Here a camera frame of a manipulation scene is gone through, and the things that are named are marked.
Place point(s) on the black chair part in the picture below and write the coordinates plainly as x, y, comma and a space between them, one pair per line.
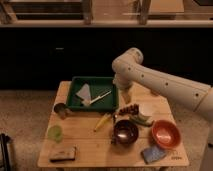
5, 140

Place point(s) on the bunch of dark grapes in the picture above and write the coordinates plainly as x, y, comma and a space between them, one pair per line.
131, 109

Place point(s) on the orange bowl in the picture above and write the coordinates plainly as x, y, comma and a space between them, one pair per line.
165, 134

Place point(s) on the dark purple bowl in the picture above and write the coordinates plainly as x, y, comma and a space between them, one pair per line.
125, 132

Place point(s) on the green plastic cup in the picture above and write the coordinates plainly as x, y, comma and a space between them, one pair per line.
55, 133

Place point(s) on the blue sponge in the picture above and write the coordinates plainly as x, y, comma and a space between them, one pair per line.
152, 154

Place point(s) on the wooden shelf rail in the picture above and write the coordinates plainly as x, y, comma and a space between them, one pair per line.
107, 13

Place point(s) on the yellow banana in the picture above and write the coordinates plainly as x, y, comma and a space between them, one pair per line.
106, 117

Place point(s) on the grey cloth in tray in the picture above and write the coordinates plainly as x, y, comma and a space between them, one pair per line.
84, 92

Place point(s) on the small metal cup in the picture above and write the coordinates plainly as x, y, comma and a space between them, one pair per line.
61, 110

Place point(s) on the wooden table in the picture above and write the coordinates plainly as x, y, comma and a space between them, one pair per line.
95, 150

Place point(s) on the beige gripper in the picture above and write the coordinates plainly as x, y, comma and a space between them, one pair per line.
127, 95

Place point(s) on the green plastic tray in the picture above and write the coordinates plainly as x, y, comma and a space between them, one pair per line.
95, 86

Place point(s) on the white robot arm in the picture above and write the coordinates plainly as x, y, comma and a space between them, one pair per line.
193, 95

